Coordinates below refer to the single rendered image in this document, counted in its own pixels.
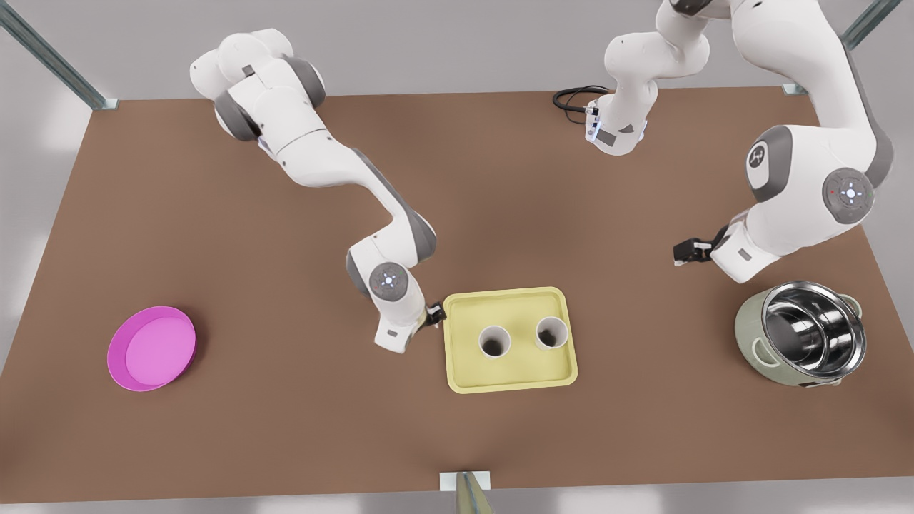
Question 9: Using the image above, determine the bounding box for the pink round plate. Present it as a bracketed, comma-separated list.
[106, 306, 198, 393]

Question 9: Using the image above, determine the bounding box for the white IKEA cup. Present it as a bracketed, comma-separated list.
[533, 316, 570, 352]
[477, 324, 513, 359]

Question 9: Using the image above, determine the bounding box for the silver frame post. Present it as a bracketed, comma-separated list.
[783, 0, 905, 96]
[438, 470, 494, 514]
[0, 0, 119, 111]

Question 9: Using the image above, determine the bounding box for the yellow rectangular tray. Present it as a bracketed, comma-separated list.
[443, 287, 579, 395]

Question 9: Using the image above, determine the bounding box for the black cable loop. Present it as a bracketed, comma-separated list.
[552, 85, 613, 126]

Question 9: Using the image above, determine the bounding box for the green pot with steel interior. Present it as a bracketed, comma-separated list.
[734, 280, 868, 389]

